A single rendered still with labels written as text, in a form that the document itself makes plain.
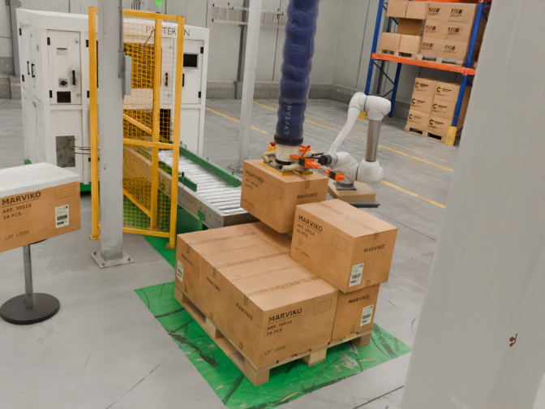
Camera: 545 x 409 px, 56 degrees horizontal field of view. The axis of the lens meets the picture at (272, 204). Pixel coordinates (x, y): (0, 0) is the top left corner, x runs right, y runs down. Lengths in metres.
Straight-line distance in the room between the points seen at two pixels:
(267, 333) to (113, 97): 2.26
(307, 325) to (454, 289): 2.81
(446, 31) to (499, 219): 11.44
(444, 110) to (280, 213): 8.45
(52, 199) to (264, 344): 1.69
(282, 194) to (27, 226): 1.72
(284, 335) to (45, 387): 1.44
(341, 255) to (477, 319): 2.76
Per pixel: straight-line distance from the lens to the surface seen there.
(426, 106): 12.24
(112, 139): 4.44
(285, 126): 3.90
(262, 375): 3.40
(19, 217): 3.64
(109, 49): 4.32
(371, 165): 4.46
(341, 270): 3.40
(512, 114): 0.58
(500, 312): 0.62
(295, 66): 3.83
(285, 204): 3.78
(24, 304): 4.24
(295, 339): 3.42
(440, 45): 12.04
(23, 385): 3.54
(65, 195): 3.78
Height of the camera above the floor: 2.17
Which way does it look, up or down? 20 degrees down
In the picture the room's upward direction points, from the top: 6 degrees clockwise
